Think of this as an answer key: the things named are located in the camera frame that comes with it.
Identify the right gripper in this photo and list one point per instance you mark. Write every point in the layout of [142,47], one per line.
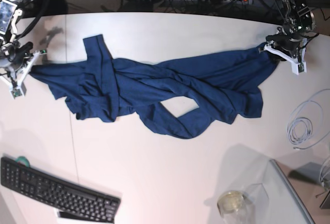
[15,56]

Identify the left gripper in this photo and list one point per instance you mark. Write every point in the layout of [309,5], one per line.
[285,43]

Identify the dark blue t-shirt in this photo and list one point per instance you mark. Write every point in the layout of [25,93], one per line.
[179,97]

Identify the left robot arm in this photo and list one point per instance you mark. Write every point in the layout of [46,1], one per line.
[297,19]

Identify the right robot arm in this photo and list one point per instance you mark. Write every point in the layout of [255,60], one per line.
[11,12]

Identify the green tape roll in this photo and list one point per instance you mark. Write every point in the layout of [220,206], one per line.
[23,161]

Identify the black computer keyboard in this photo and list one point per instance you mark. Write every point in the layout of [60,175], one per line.
[58,193]

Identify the clear tape roll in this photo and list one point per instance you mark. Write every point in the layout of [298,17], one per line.
[231,202]

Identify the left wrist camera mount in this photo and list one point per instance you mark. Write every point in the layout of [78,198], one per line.
[298,64]

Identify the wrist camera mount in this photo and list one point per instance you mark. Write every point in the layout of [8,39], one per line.
[298,64]
[15,80]

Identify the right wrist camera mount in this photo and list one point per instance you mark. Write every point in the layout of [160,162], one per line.
[15,80]

